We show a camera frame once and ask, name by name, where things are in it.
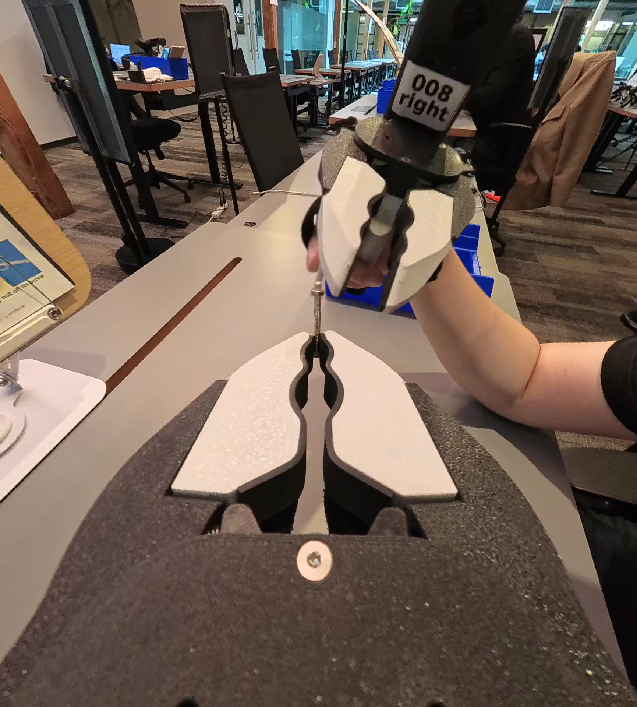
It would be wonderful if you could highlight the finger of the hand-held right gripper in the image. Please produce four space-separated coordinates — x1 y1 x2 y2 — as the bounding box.
379 189 456 314
317 156 389 297

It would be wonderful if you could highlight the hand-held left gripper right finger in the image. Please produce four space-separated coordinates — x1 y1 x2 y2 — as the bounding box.
322 330 459 507

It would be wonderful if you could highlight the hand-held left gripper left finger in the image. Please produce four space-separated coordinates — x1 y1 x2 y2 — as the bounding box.
169 330 314 505

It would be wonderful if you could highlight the steel bolt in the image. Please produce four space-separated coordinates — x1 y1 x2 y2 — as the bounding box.
311 281 325 354

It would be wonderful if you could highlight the person's right forearm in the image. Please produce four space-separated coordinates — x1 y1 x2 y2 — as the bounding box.
409 249 637 443

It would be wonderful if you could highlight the person's right hand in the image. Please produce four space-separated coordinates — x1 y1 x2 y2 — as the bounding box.
346 258 391 292

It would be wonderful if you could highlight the black mesh chair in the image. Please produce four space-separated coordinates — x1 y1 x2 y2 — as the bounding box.
222 69 305 194

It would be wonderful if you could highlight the tan coat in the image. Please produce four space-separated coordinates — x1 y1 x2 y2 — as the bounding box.
503 51 618 211

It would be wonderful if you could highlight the black office chair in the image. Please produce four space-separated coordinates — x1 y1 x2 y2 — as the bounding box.
122 91 192 205

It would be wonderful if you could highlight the monitor on black floor stand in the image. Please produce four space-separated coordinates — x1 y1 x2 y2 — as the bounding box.
22 0 176 275

